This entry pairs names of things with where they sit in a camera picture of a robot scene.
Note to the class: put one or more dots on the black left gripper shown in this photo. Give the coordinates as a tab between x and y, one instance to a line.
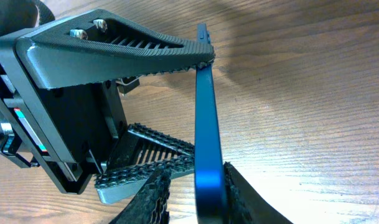
51	116

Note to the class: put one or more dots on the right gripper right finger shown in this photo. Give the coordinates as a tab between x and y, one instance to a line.
245	204

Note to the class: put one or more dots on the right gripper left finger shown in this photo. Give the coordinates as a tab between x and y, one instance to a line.
149	205

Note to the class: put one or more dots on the blue Galaxy smartphone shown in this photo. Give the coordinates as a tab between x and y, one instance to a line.
210	192

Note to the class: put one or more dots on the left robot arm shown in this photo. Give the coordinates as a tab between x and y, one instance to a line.
8	18

